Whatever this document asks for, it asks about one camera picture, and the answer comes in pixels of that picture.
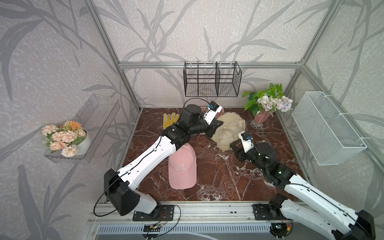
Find beige baseball cap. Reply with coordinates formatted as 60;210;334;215
211;112;246;151

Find pink baseball cap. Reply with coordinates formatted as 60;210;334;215
168;144;197;190

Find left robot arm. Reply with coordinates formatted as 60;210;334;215
102;102;223;219

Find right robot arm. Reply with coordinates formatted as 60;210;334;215
230;139;376;240

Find pink plastic basket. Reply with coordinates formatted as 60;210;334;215
201;107;225;119

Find yellow work glove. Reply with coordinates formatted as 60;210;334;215
163;113;180;130

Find pink vase with flowers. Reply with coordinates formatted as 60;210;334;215
242;84;293;129

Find clear acrylic shelf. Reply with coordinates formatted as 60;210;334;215
44;94;121;164

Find white pot peach flowers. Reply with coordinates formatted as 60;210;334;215
42;121;92;158

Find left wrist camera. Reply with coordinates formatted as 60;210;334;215
204;101;223;125

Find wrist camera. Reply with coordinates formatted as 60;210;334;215
239;131;255;153
204;101;223;125

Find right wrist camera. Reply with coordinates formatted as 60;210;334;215
239;131;255;153

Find black wire rack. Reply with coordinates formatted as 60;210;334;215
183;62;243;97

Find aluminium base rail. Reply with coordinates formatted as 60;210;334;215
87;201;275;224

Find white mesh wall basket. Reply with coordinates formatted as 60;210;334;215
293;92;367;166

